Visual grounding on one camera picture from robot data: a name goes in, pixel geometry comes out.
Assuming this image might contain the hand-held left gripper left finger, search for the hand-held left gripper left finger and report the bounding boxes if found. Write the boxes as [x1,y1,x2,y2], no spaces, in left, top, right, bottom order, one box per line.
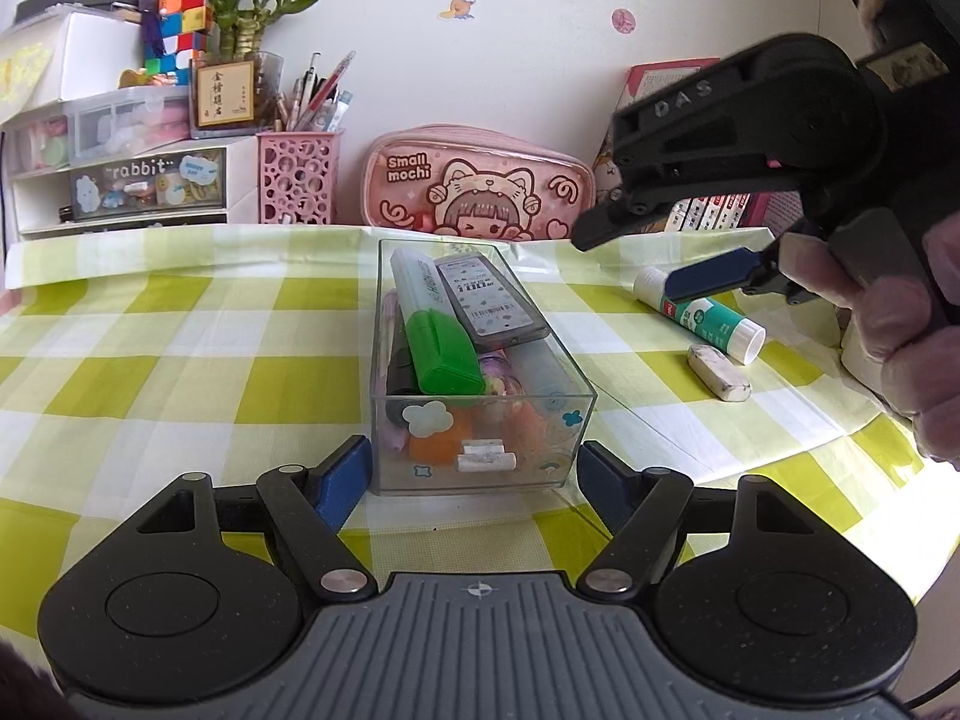
[131,435,378,605]

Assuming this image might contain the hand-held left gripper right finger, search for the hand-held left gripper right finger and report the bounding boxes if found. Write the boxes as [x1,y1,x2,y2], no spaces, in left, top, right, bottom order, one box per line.
[576,441,822,605]

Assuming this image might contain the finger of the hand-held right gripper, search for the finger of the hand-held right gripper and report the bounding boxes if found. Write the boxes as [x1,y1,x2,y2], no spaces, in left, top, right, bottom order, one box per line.
[568,45,807,253]
[666,232,822,307]

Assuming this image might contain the green and white glue stick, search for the green and white glue stick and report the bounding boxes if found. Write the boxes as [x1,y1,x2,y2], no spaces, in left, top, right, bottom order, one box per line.
[631,265,768,368]

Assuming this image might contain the clear plastic box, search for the clear plastic box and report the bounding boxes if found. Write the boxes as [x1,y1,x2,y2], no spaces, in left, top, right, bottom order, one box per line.
[369,238,599,497]

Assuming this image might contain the purple mechanical pencil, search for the purple mechanical pencil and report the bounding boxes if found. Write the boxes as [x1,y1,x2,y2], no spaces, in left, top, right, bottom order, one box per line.
[379,291,416,459]

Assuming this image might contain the orange highlighter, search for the orange highlighter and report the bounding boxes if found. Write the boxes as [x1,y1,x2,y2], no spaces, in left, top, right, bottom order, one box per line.
[408,404,482,467]

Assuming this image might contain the light blue highlighter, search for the light blue highlighter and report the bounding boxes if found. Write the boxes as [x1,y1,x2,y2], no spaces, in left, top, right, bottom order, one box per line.
[520,337,583,422]

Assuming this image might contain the grey pencil lead case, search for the grey pencil lead case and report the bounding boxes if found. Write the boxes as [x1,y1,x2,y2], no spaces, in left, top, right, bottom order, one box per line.
[433,252,549,350]

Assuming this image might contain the green highlighter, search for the green highlighter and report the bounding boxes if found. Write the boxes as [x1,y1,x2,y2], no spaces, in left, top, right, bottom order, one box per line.
[388,247,488,397]

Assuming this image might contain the person's right hand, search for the person's right hand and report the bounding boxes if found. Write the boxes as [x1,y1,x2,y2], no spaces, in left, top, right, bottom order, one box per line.
[780,208,960,467]

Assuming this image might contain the pink book slipcase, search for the pink book slipcase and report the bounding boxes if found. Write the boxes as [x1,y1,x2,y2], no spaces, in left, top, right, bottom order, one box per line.
[750,191,804,229]

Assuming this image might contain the white eraser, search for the white eraser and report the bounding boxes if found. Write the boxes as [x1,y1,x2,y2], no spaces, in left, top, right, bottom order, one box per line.
[687,343,754,403]

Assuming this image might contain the pink cartoon pencil case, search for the pink cartoon pencil case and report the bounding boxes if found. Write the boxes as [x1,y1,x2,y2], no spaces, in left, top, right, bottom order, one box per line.
[361,123,598,243]

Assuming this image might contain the green checkered tablecloth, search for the green checkered tablecloth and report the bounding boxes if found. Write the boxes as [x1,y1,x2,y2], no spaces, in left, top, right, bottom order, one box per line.
[0,221,960,565]

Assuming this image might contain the pink perforated pen holder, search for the pink perforated pen holder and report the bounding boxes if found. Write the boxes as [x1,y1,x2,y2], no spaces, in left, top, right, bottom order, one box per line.
[256,128,347,227]

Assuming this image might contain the bunch of pens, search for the bunch of pens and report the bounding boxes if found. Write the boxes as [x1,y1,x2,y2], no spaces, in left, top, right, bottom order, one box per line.
[273,50,358,135]

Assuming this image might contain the white drawer organizer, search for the white drawer organizer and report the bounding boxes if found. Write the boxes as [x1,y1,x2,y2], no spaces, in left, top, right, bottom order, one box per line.
[0,136,260,242]

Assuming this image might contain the lucky bamboo plant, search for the lucky bamboo plant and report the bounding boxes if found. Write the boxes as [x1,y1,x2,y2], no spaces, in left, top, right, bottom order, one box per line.
[190,0,320,62]

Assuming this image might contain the clear plastic drawer unit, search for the clear plastic drawer unit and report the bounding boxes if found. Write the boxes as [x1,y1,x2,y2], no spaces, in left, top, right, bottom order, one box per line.
[0,85,193,170]

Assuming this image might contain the small figurine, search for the small figurine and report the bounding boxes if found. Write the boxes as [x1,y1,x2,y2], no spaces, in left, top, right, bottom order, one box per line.
[118,67,180,92]

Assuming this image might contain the colourful puzzle cube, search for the colourful puzzle cube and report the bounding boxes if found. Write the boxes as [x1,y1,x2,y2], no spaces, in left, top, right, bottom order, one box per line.
[142,0,215,84]

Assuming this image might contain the white cardboard box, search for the white cardboard box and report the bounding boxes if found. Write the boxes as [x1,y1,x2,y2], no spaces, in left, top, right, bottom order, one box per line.
[0,10,152,129]

